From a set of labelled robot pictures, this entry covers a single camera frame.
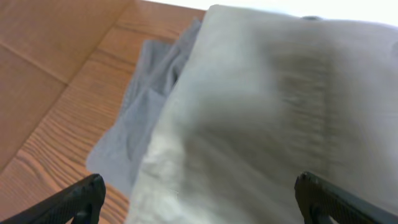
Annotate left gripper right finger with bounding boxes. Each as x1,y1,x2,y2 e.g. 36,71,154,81
294,172,397,224

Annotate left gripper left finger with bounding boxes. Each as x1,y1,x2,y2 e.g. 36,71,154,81
1,174,106,224

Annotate khaki beige shorts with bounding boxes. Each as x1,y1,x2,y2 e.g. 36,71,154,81
126,5,397,223

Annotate folded grey shorts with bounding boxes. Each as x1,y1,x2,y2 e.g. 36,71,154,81
85,15,324,198

